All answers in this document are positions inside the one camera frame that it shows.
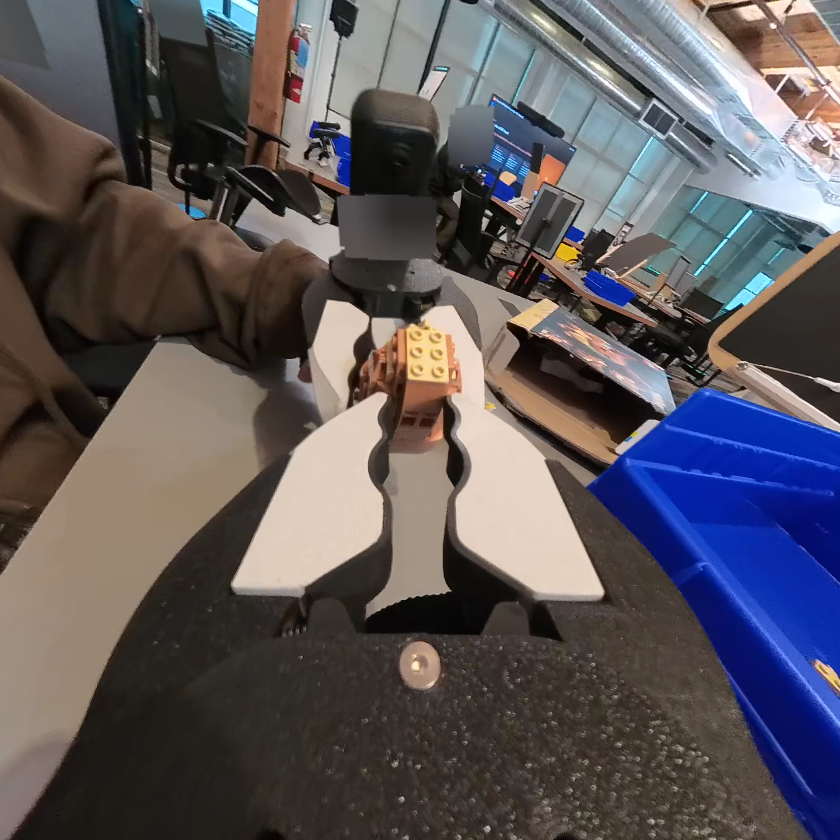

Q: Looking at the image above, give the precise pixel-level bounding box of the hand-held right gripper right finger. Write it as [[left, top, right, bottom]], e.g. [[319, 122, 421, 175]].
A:
[[445, 397, 606, 603]]

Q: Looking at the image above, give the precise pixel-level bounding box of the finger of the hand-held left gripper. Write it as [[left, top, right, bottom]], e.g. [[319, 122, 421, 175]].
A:
[[419, 304, 489, 413], [308, 298, 374, 424]]

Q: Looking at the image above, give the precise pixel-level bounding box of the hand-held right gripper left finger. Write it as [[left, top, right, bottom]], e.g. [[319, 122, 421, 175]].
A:
[[231, 392, 398, 599]]

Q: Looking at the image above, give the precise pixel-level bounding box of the orange and tan toy segment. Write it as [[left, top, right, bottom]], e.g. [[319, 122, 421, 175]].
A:
[[357, 323, 463, 455]]

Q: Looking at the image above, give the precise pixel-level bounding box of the person's left forearm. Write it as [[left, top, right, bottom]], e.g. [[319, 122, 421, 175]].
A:
[[39, 171, 329, 371]]

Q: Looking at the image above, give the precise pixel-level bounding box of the black office chair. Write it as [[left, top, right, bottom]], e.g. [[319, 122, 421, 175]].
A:
[[453, 177, 508, 277], [157, 29, 322, 227]]

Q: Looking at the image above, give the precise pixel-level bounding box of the cardboard toy box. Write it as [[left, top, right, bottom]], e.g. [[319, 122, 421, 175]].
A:
[[484, 301, 677, 467]]

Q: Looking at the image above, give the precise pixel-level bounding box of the wooden edged work table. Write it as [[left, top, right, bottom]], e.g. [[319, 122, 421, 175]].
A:
[[525, 249, 657, 329]]

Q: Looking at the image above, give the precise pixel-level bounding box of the blue storage bin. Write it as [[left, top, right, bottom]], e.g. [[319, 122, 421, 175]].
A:
[[583, 269, 637, 308], [308, 120, 353, 160]]

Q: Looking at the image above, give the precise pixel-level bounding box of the black board on stand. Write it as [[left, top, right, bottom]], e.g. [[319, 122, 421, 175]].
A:
[[515, 182, 585, 260]]

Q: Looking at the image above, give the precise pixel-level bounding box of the blue plastic bin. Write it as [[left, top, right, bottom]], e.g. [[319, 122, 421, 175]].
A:
[[587, 387, 840, 840]]

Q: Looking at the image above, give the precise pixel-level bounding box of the red fire extinguisher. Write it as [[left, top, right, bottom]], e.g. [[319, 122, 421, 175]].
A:
[[283, 23, 312, 105]]

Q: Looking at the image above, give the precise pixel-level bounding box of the black panel with wooden rim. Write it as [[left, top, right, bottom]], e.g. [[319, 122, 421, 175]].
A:
[[707, 230, 840, 395]]

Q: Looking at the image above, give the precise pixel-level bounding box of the wall television screen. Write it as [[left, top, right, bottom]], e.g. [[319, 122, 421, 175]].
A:
[[489, 94, 578, 191]]

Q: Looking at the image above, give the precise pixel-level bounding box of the silver ventilation duct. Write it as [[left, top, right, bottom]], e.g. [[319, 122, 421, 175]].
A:
[[492, 0, 716, 172], [558, 0, 815, 139]]

